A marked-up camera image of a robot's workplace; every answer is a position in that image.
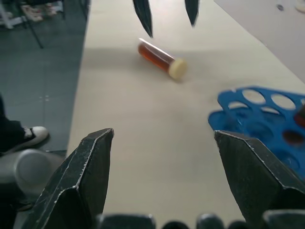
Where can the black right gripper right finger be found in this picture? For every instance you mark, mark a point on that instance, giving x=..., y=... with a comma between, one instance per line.
x=257, y=176

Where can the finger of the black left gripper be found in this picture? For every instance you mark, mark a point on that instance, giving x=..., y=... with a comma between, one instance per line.
x=192, y=10
x=144, y=14

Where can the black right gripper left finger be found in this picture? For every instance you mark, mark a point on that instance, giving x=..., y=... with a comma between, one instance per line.
x=71, y=186

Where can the red test tube cream cap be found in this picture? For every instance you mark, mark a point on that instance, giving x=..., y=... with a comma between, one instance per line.
x=155, y=57

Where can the blue test tube rack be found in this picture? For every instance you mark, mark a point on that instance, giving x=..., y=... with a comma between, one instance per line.
x=221, y=119

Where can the dark red test tube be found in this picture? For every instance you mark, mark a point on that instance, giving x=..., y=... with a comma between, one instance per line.
x=300, y=118

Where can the silver robot body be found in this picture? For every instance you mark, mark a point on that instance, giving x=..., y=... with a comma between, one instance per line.
x=31, y=167

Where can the black and white sneaker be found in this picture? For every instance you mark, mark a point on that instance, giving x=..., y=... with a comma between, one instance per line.
x=35, y=134

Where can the black trouser leg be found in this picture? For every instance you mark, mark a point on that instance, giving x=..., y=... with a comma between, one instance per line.
x=9, y=128

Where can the cream round object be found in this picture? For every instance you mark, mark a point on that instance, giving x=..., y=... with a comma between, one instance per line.
x=300, y=6

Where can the black metal chair frame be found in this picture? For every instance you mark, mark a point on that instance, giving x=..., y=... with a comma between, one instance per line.
x=33, y=31

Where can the white metal frame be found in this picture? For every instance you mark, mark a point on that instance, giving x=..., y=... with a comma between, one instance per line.
x=9, y=22

